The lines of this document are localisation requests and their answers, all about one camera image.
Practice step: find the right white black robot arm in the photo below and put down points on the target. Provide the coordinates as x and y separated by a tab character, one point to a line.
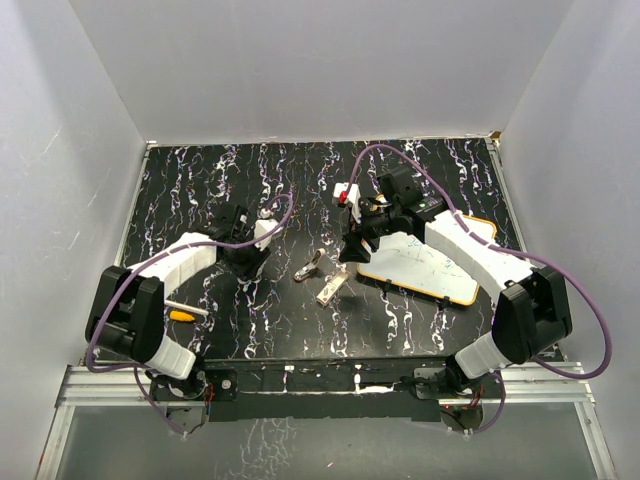
531	305

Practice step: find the aluminium frame rail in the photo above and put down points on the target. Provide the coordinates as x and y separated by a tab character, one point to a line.
523	385

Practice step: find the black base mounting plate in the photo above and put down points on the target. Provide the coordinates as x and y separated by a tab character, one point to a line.
415	388

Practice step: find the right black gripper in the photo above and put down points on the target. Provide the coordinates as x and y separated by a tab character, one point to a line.
353	250

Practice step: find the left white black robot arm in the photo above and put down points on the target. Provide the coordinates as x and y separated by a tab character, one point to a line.
127	315

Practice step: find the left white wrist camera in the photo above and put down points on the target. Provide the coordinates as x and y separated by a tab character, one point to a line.
265	228

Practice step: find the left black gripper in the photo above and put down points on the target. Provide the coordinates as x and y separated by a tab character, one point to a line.
249	270

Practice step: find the orange framed whiteboard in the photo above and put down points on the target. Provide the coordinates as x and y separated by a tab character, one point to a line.
405	262

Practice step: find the white marker pen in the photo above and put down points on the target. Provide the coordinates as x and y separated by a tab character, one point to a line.
186	308

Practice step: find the yellow marker cap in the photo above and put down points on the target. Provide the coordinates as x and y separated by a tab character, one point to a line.
181	316

